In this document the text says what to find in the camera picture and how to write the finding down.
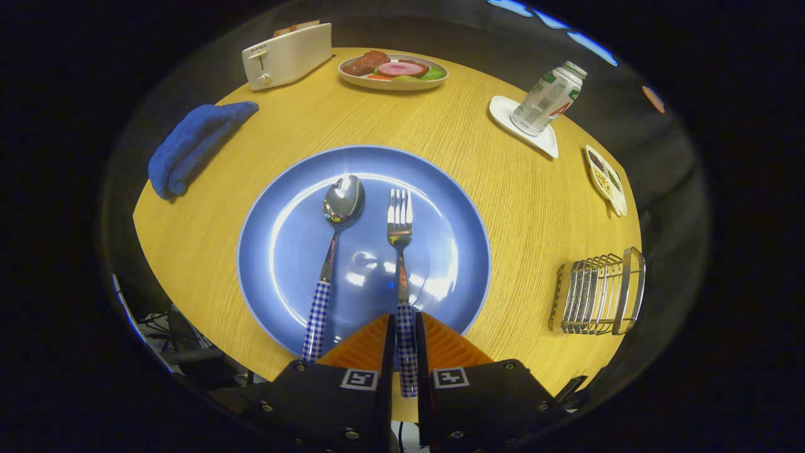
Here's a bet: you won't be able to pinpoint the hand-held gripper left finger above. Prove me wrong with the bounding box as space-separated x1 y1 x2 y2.
211 313 396 453

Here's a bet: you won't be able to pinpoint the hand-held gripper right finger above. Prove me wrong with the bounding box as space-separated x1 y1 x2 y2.
415 311 573 453

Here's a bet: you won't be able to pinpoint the checkered handle fork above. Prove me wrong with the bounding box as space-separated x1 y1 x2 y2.
387 187 419 398

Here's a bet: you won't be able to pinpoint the checkered handle spoon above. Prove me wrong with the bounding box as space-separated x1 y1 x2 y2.
302 174 366 364

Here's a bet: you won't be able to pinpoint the black stand legs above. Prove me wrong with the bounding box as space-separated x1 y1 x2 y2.
135 302 252 384

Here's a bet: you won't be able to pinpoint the blue round plate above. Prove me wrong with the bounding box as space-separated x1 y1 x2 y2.
236 145 492 359

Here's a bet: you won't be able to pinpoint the white divided bean tray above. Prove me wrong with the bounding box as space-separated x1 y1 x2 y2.
585 145 628 217

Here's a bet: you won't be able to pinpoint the white square coaster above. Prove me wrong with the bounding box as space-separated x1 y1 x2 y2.
489 96 560 159

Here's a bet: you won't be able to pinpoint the blue folded cloth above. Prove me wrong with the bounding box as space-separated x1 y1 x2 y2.
148 101 260 201

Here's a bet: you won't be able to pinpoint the white green-capped bottle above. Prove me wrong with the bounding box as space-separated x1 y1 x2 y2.
511 60 588 137

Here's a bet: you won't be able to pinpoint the white oval food plate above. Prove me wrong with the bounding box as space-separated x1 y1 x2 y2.
338 50 450 91

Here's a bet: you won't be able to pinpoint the brown meat piece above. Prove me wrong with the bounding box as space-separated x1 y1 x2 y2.
343 50 392 77

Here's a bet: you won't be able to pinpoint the pink ham slice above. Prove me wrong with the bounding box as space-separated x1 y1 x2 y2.
377 60 430 79

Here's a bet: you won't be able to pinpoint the white toaster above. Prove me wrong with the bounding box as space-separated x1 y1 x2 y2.
241 20 333 92

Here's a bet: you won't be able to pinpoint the metal wire basket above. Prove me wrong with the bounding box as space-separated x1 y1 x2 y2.
548 247 647 336

